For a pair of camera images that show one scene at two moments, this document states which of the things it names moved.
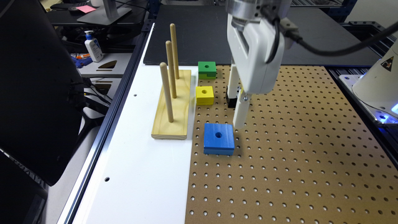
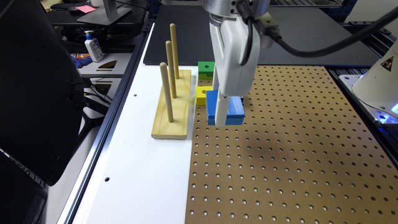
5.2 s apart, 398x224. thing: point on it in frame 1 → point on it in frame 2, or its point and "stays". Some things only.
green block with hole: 207,70 stays
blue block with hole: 219,139 → 235,113
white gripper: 257,49 → 229,38
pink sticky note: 86,9 stays
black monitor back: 42,103 stays
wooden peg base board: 178,129 stays
